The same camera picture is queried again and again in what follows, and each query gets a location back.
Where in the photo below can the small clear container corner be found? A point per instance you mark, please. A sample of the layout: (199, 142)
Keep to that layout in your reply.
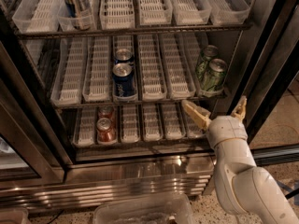
(14, 216)

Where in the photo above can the wire shelf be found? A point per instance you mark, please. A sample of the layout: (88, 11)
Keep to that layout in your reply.
(224, 94)
(137, 31)

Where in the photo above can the green soda can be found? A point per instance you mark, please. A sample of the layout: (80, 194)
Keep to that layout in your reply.
(207, 54)
(214, 75)

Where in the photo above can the rear red soda can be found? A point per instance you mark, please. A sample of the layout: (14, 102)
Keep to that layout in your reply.
(106, 113)

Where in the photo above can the blue soda can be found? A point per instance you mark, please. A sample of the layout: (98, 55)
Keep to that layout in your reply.
(124, 56)
(123, 76)

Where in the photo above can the clear tray holding tall can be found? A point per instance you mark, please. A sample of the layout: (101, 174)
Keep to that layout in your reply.
(65, 20)

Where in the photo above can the tall silver blue can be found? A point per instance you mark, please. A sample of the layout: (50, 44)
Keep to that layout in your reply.
(80, 12)

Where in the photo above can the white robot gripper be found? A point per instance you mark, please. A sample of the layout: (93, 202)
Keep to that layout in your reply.
(226, 129)

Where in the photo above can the fridge glass door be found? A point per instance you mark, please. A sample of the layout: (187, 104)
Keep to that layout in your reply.
(275, 63)

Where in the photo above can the top wire shelf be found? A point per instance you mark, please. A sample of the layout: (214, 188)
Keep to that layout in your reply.
(137, 31)

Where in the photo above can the black tripod leg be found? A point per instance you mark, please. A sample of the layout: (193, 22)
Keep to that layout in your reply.
(292, 193)

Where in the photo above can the clear plastic bin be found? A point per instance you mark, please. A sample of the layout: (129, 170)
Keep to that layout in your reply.
(151, 209)

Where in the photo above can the clear tray holding blue cans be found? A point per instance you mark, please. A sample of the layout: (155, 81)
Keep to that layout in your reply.
(124, 42)

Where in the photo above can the clear tray holding red cans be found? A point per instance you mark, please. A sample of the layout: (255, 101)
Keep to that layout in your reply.
(113, 141)

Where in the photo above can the middle wire shelf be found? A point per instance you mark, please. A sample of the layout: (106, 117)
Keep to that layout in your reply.
(224, 94)

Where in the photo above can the front blue soda can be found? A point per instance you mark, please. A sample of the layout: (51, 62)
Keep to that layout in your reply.
(123, 76)

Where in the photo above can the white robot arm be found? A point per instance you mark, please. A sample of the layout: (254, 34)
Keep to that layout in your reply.
(241, 185)

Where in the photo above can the clear tray holding green cans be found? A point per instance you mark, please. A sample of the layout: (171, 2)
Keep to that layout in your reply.
(199, 53)

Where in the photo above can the red soda can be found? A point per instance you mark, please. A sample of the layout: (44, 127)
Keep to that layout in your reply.
(105, 131)
(106, 113)

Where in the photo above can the rear blue soda can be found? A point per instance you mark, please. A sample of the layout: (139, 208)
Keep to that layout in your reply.
(124, 56)

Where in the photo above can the stainless steel fridge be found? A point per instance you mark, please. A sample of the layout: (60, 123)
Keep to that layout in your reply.
(92, 107)

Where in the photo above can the front red soda can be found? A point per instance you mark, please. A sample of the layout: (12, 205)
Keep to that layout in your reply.
(105, 131)

